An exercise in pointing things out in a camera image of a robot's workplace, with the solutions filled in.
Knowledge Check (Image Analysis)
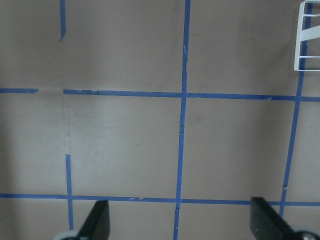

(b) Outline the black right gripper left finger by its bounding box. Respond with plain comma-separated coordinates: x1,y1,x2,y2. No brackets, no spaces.
77,200,111,240

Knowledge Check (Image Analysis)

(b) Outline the white wire cup rack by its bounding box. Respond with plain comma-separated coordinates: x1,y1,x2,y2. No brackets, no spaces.
293,0,320,72

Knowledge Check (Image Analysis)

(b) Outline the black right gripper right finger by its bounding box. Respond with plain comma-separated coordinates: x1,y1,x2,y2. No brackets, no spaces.
250,197,300,240

